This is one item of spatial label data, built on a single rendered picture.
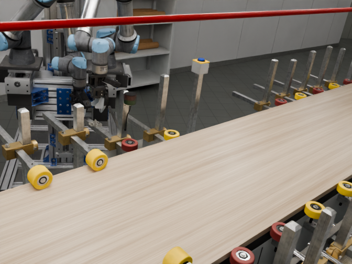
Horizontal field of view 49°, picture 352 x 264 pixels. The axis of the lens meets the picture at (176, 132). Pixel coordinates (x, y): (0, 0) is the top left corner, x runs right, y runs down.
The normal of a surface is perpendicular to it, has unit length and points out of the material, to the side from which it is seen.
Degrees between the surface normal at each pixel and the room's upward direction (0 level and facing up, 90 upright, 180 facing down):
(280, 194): 0
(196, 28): 90
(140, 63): 90
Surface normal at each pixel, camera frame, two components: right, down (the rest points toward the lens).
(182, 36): 0.65, 0.41
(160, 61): -0.75, 0.22
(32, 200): 0.11, -0.88
